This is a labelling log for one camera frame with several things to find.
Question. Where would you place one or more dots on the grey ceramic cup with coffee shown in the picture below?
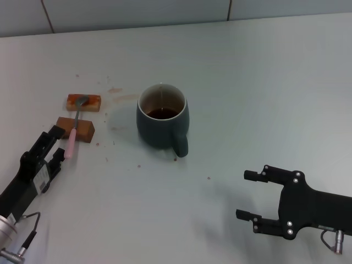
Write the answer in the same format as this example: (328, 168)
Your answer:
(154, 132)

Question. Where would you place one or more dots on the brown notched wooden block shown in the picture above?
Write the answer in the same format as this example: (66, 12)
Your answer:
(85, 132)

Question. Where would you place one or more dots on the light wooden block stained orange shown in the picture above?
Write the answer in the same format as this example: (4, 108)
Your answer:
(93, 105)

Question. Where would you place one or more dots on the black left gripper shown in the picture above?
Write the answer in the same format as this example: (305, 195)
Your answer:
(24, 187)

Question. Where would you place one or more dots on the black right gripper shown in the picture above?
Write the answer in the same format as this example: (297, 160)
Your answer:
(316, 211)

